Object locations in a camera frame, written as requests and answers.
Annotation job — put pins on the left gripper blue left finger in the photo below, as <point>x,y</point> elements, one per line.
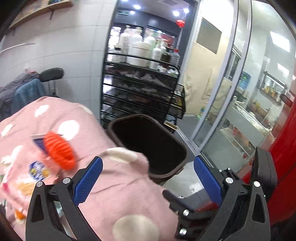
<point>43,222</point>

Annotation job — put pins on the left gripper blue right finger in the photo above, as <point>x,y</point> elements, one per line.
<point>242,212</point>

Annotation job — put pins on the pink snack wrapper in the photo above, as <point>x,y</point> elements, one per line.
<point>24,162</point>

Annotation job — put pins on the orange foam fruit net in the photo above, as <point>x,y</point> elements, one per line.
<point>59,150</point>

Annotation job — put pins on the dark brown trash bin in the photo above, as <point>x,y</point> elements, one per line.
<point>141,133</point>

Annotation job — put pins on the red cabinet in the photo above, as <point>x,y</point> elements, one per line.
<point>281,205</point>

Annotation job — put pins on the pink dotted blanket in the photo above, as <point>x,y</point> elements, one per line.
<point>62,178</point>

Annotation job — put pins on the blue cloth on chair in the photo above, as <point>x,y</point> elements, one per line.
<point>27,93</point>

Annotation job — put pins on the black stool chair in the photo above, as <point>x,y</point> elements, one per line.
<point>50,76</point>

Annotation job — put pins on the clear bottle red cap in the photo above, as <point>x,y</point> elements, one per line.
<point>175,57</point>

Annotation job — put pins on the brown bottle on trolley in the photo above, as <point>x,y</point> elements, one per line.
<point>166,58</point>

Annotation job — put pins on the white tub on trolley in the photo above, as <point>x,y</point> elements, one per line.
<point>140,49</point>

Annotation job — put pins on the black wire trolley rack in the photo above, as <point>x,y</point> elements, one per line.
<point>140,85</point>

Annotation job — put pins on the wooden wall shelves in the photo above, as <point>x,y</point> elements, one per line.
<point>36,8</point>

